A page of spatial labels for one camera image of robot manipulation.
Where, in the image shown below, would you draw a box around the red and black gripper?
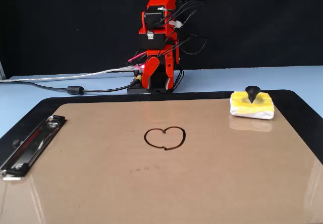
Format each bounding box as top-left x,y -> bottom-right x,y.
142,42 -> 180,90

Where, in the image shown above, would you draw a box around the yellow white sponge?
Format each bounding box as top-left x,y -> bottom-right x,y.
229,85 -> 276,121

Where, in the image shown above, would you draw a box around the controller circuit board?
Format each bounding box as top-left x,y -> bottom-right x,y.
132,64 -> 145,83

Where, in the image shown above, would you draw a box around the black marker heart drawing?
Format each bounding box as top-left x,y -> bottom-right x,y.
143,126 -> 187,151

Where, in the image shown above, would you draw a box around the brown clipboard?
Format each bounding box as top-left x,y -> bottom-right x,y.
0,97 -> 323,224

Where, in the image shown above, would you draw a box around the black mat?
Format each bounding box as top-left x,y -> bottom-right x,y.
0,89 -> 323,172

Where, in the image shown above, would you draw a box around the metal clipboard clip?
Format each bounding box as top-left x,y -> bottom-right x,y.
0,115 -> 67,182

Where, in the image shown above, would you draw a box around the pink red wire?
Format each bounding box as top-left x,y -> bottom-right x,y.
127,51 -> 147,63

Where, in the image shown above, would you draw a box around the thin black servo wires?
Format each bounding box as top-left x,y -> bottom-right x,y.
174,0 -> 210,55

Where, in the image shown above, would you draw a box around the black power cable with ferrite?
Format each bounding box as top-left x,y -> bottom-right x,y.
15,79 -> 141,96

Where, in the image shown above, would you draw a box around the grey and black cables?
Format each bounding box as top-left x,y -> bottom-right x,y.
0,66 -> 137,83

